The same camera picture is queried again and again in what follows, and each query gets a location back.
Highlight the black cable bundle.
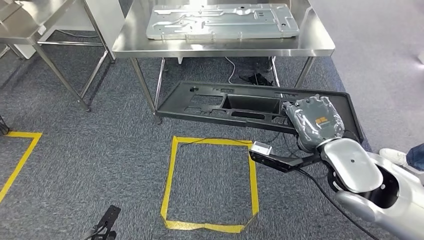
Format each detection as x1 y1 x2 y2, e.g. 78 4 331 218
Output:
238 72 275 88

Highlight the stainless steel table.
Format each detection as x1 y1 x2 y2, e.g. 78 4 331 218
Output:
0 0 115 113

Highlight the yellow floor tape square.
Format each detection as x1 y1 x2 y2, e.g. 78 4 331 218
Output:
160 135 260 234
0 131 43 204

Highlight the long black plastic part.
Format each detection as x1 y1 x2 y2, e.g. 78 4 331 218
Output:
155 80 365 144

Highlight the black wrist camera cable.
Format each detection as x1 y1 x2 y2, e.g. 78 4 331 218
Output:
296 168 380 240

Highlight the person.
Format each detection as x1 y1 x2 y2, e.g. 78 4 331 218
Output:
379 142 424 172

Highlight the stainless steel workbench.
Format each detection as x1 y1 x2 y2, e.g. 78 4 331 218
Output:
111 0 336 125

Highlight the white power cable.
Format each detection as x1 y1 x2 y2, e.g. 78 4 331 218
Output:
225 56 237 85

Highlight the stamped sheet metal panel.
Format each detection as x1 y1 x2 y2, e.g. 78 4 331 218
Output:
145 3 301 41

